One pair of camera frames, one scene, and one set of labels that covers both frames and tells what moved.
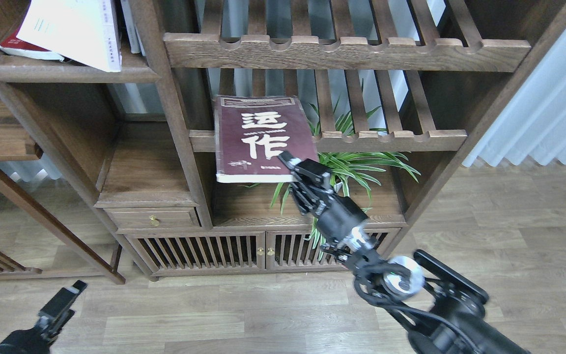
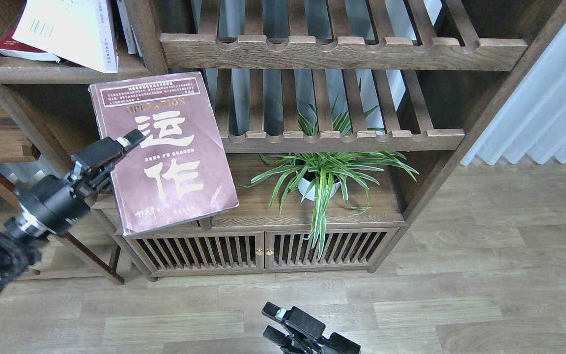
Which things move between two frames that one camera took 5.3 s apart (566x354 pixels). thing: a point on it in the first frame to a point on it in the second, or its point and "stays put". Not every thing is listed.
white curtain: x=554 y=115 stays put
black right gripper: x=337 y=216 to x=304 y=333
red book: x=14 y=45 stays put
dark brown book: x=251 y=131 to x=179 y=174
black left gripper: x=54 y=316 to x=56 y=202
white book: x=86 y=30 stays put
